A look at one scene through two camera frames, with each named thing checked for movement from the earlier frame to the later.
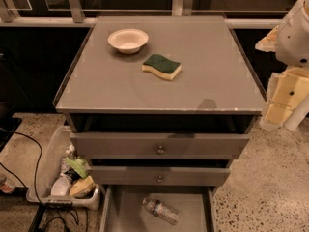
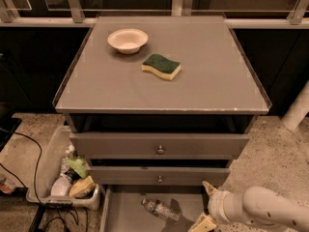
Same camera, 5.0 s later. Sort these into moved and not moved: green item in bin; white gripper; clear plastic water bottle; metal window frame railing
Moved: white gripper
Not moved: clear plastic water bottle; metal window frame railing; green item in bin
